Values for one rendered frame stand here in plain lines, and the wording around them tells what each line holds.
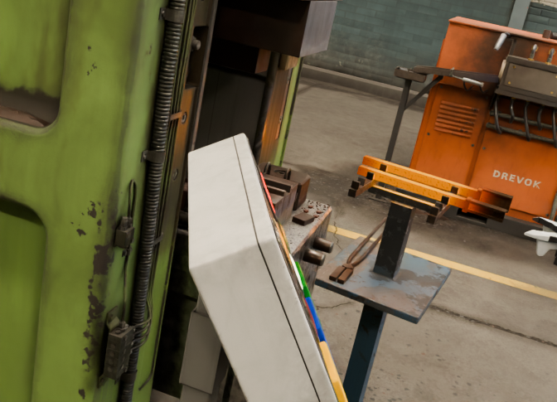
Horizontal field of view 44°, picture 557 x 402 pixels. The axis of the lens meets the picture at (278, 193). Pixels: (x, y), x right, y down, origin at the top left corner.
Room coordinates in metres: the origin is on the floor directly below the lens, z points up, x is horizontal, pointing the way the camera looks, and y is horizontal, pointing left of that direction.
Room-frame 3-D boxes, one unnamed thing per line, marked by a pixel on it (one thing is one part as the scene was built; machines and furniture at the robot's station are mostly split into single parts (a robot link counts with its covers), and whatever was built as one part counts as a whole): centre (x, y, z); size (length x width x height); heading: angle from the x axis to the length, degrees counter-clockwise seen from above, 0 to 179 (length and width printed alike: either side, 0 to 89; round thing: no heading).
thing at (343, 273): (1.94, -0.29, 0.66); 0.60 x 0.04 x 0.01; 161
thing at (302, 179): (1.47, 0.00, 0.95); 0.12 x 0.08 x 0.06; 76
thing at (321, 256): (1.29, -0.10, 0.87); 0.04 x 0.03 x 0.03; 76
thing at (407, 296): (1.80, -0.34, 0.65); 0.40 x 0.30 x 0.02; 158
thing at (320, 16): (1.33, 0.19, 1.32); 0.42 x 0.20 x 0.10; 76
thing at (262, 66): (1.36, 0.22, 1.24); 0.30 x 0.07 x 0.06; 76
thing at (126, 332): (0.95, 0.20, 0.80); 0.06 x 0.03 x 0.14; 166
